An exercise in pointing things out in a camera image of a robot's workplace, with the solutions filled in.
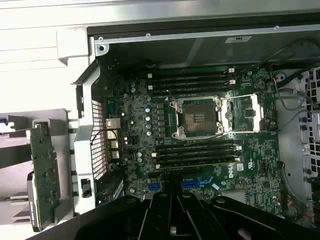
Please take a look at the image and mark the blue expansion slot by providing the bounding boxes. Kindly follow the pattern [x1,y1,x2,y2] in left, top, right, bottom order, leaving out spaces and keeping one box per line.
[147,177,215,192]

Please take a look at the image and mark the black expansion slot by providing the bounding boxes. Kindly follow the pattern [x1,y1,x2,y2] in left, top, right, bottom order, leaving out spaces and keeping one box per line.
[146,170,200,179]

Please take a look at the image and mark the silver chipset heatsink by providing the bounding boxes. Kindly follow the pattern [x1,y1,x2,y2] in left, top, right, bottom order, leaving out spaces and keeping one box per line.
[221,188,247,200]

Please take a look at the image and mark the green motherboard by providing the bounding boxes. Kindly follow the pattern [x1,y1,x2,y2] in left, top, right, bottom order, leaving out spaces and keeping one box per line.
[104,62,288,213]

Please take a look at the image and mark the CPU socket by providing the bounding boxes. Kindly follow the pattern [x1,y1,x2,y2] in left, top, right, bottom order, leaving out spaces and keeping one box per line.
[169,96,225,140]

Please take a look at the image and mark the thin metal locking lever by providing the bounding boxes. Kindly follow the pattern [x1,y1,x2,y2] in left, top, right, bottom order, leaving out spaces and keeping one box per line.
[166,88,182,102]

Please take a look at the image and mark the silver socket cover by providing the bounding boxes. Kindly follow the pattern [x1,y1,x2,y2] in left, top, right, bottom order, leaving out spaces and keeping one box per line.
[222,93,266,133]

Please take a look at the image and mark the grey parts rack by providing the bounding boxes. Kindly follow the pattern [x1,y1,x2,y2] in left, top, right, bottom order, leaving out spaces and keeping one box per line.
[0,107,82,233]

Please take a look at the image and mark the open black PC case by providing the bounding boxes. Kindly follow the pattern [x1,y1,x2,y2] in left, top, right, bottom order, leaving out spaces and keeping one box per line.
[56,17,320,236]

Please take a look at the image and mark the silver perforated drive cage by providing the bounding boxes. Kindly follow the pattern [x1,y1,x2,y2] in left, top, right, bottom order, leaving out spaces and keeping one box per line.
[298,66,320,208]

